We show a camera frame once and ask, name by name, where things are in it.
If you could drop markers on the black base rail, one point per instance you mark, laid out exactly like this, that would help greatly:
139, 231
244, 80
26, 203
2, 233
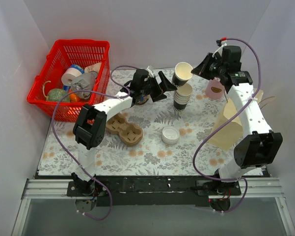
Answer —
149, 190

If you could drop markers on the floral patterned table mat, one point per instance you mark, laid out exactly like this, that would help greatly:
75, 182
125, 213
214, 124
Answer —
152, 156

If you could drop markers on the black paper coffee cup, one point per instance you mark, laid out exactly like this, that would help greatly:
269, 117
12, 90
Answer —
182, 74

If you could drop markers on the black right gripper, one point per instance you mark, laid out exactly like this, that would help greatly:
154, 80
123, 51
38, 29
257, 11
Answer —
208, 66

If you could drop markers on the stack of white lids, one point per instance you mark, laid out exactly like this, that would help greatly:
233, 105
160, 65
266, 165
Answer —
170, 135

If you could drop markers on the kraft paper bag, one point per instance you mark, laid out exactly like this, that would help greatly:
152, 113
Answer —
228, 136

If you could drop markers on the brown pulp cup carrier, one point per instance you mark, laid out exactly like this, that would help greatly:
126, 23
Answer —
129, 133

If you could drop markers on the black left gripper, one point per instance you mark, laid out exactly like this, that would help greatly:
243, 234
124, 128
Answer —
156, 86

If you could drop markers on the beige floral pouch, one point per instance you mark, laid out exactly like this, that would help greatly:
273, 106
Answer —
93, 68

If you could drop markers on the green twine ball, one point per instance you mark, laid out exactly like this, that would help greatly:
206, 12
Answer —
55, 95

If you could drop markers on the white tape roll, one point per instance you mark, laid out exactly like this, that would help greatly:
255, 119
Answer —
69, 75

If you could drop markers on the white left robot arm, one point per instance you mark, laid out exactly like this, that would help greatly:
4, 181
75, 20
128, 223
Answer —
89, 129

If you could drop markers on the pink straw holder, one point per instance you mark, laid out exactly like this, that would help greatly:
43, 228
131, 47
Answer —
214, 89

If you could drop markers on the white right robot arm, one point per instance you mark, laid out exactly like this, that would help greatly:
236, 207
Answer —
260, 143

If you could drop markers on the red plastic basket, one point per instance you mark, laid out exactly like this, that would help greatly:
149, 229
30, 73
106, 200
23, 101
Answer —
68, 59

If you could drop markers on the napkin pack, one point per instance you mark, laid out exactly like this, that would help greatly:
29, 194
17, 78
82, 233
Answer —
143, 100

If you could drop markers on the grey crumpled cloth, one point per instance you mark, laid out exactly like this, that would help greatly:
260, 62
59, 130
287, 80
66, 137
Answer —
85, 81

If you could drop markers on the orange fruit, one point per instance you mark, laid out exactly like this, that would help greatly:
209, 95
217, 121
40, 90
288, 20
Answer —
73, 97

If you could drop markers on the stack of paper cups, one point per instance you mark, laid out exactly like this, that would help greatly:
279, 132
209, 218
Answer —
182, 96

